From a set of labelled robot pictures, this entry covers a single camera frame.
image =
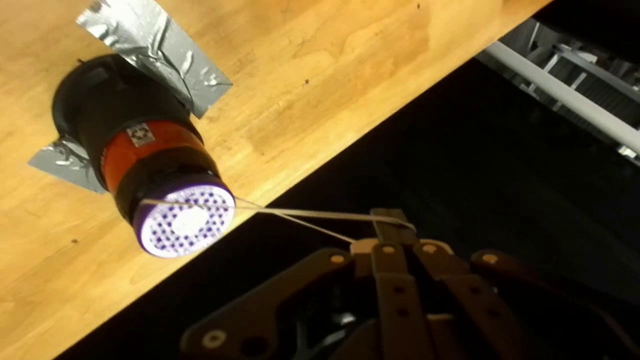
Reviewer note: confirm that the small silver duct tape piece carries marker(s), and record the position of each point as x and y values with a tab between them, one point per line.
63	162

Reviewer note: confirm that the large silver duct tape piece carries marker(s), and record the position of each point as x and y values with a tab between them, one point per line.
166	47

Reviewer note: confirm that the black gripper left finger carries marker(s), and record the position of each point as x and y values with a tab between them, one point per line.
321	307

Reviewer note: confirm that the black cylindrical flashlight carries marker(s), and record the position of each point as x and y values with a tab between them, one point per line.
140	153

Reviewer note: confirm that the thin white elastic band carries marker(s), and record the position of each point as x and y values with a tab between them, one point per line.
312	214

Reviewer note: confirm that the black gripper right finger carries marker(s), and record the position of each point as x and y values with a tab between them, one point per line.
493	307

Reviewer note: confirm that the grey metal frame rail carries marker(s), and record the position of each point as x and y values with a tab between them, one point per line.
567	93

